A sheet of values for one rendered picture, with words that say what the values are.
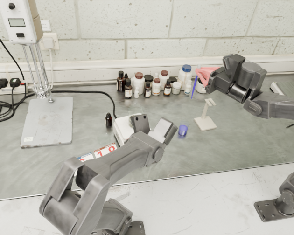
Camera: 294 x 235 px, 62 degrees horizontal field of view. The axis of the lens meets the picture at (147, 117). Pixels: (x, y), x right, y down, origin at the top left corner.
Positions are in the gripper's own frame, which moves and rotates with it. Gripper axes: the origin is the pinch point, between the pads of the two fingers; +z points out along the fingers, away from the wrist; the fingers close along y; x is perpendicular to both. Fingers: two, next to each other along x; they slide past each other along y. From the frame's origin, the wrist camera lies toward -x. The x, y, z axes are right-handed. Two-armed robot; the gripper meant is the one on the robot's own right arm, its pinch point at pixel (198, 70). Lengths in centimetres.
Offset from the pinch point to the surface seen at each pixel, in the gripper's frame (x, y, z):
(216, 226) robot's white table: 34, 23, -34
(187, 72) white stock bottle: 21.8, -25.4, 21.9
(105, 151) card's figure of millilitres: 29.6, 34.5, 11.6
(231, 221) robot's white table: 34, 18, -37
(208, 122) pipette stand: 32.0, -14.1, -3.2
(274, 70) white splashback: 30, -83, -2
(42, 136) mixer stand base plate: 31, 49, 36
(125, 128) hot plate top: 23.7, 24.1, 12.1
